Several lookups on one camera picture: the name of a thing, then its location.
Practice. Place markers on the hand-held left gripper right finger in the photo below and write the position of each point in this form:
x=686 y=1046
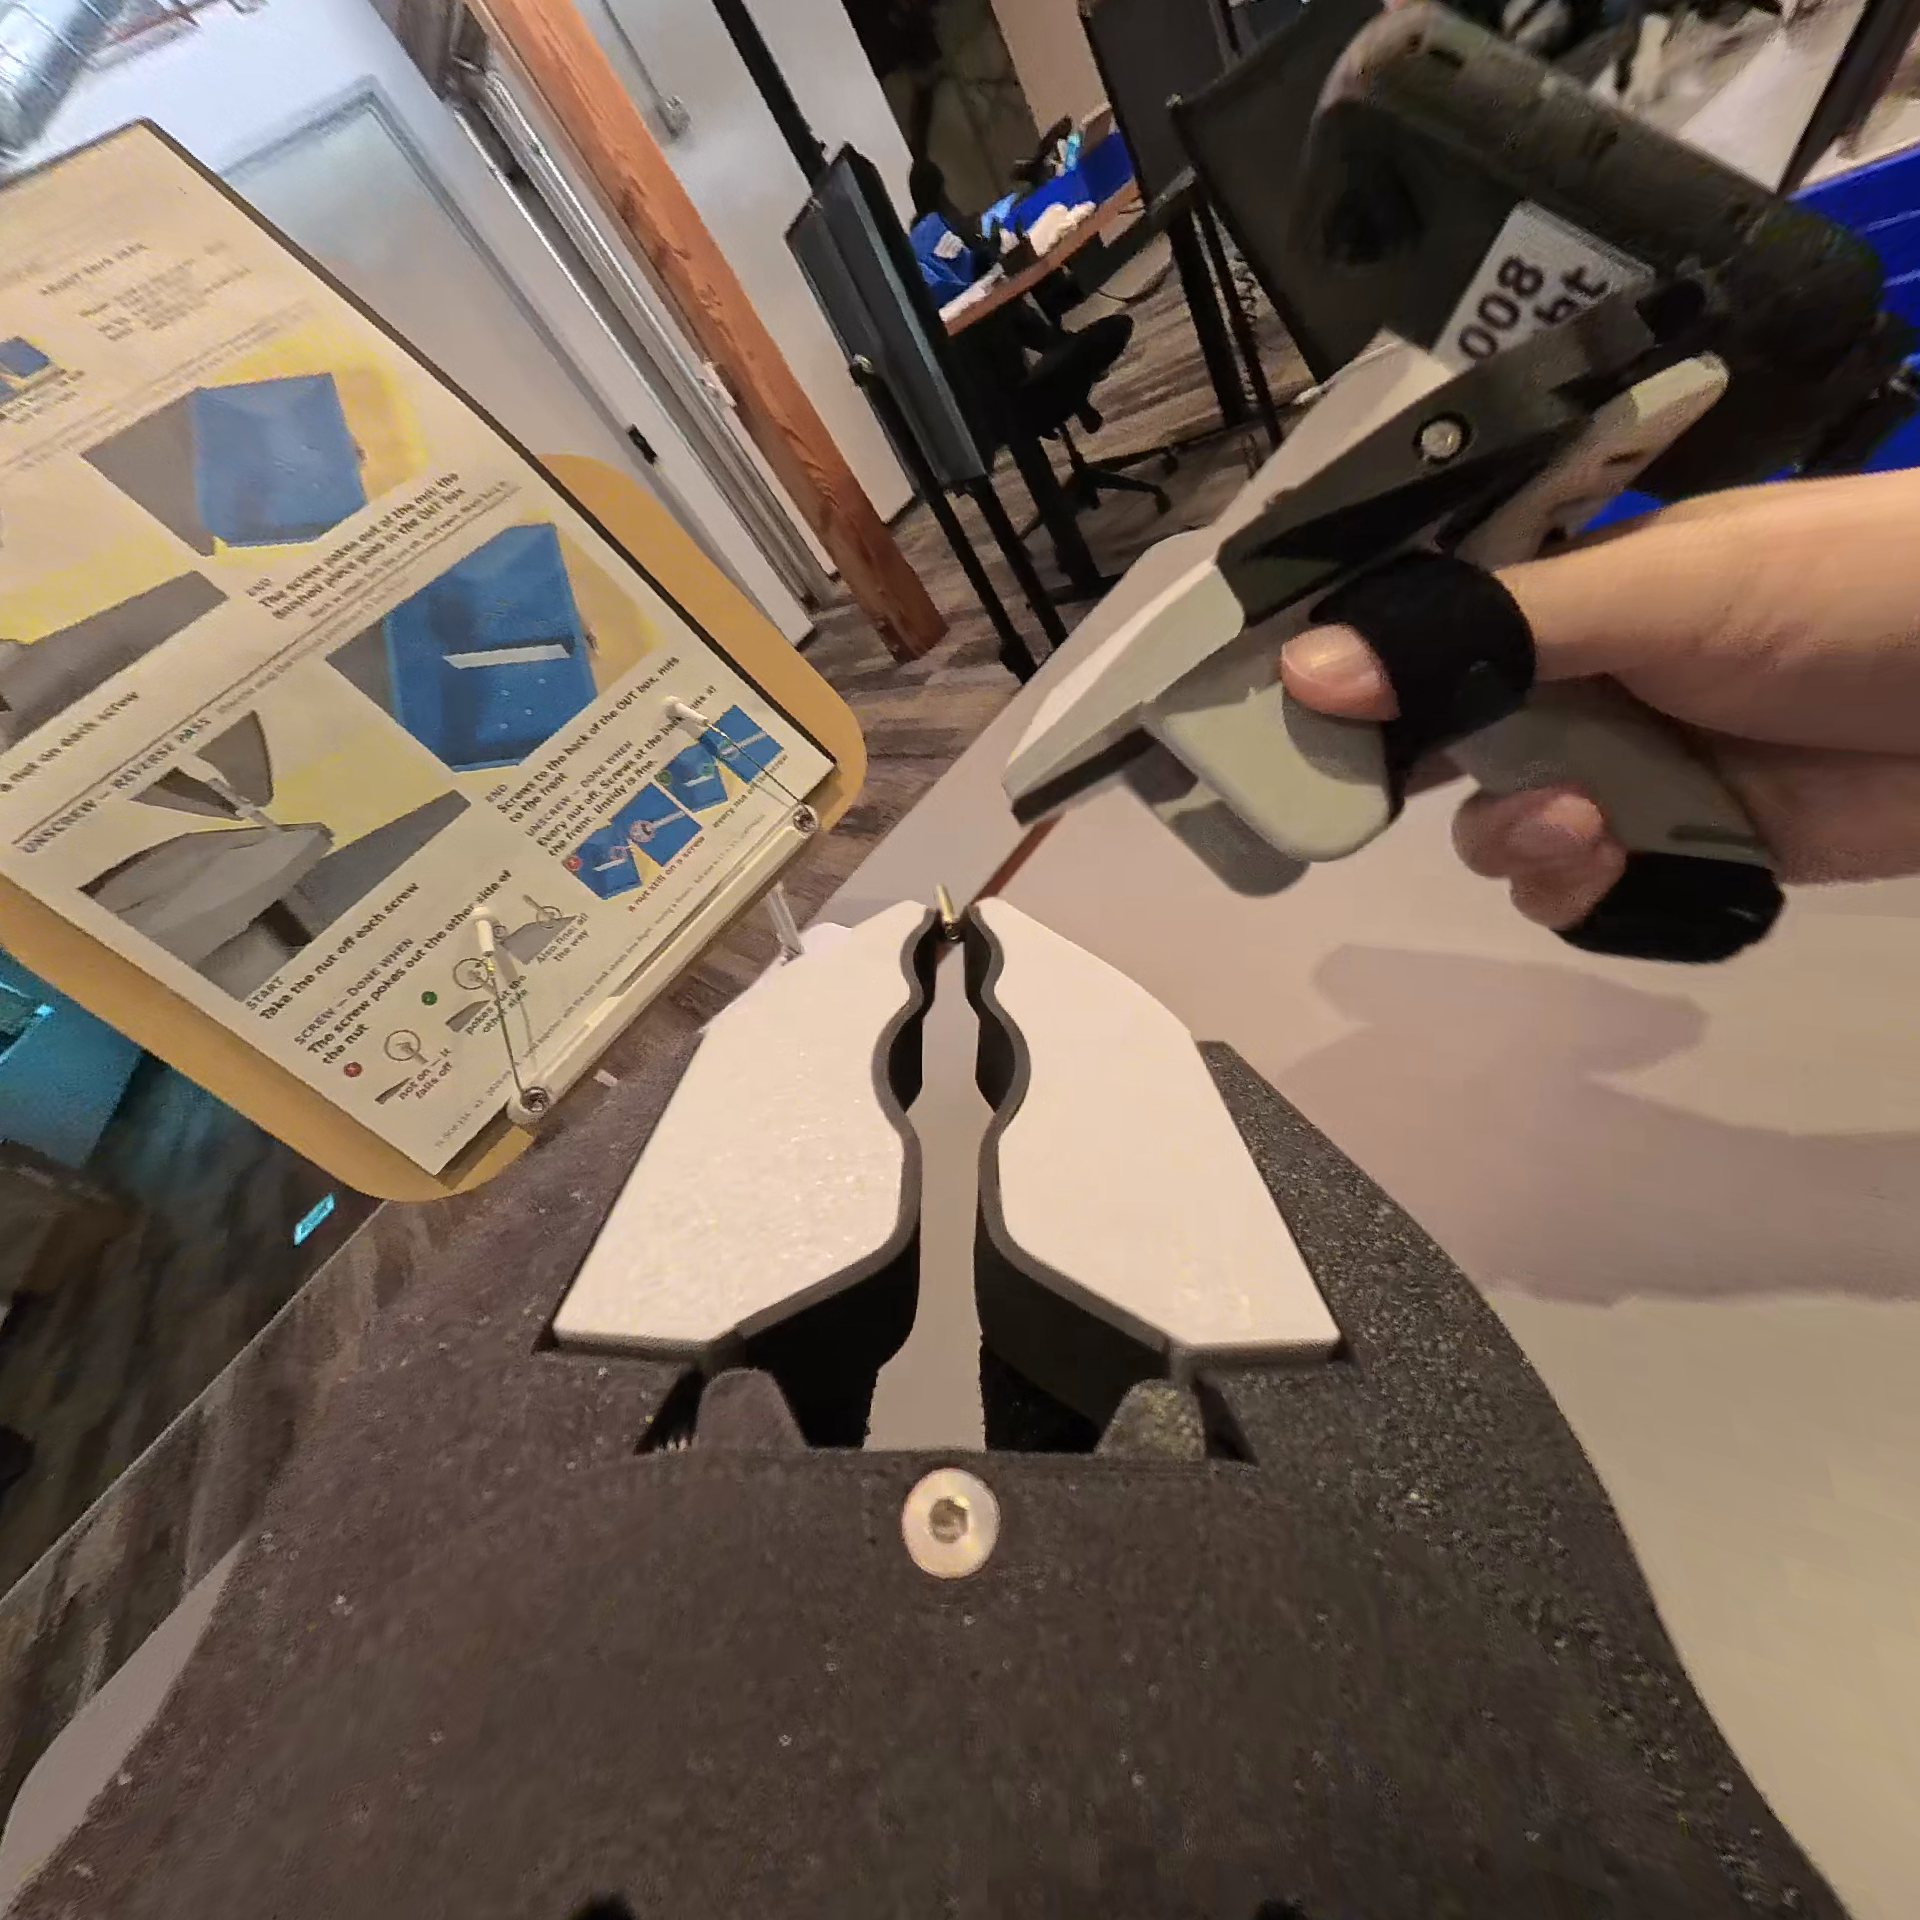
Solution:
x=1142 y=1171

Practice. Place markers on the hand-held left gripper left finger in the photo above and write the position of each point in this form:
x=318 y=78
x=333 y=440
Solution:
x=750 y=1171

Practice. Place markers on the person's right hand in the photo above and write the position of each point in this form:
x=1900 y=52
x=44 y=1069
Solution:
x=1769 y=662

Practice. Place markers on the printed instruction sheet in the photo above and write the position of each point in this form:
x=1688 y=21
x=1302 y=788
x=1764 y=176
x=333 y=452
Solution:
x=376 y=676

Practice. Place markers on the wooden top desk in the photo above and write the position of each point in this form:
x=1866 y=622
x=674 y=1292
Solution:
x=1037 y=271

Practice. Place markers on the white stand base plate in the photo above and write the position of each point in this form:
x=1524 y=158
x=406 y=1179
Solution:
x=774 y=974

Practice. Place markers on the black monitor on stand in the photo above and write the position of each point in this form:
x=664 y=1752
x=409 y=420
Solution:
x=886 y=316

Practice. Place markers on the thin steel bolt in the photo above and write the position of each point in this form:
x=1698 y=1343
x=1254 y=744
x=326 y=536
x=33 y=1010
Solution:
x=949 y=909

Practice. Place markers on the teal storage box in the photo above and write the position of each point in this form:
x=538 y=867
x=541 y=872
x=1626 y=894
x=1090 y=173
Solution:
x=61 y=1067

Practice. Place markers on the instruction sheet on stand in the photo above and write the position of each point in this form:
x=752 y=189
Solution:
x=705 y=599

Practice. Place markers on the blue plastic bin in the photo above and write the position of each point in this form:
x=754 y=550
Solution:
x=1874 y=212

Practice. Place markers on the blue storage bin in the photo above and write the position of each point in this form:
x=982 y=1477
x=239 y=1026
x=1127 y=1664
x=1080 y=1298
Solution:
x=1088 y=173

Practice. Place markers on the black office chair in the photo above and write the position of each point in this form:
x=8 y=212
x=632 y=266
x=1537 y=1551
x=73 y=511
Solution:
x=1073 y=375

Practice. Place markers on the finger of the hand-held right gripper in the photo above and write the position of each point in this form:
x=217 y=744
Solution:
x=1142 y=676

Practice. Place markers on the wooden post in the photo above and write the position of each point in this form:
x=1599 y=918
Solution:
x=720 y=300

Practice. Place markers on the silver ventilation duct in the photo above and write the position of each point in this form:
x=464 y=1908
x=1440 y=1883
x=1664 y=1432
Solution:
x=90 y=54

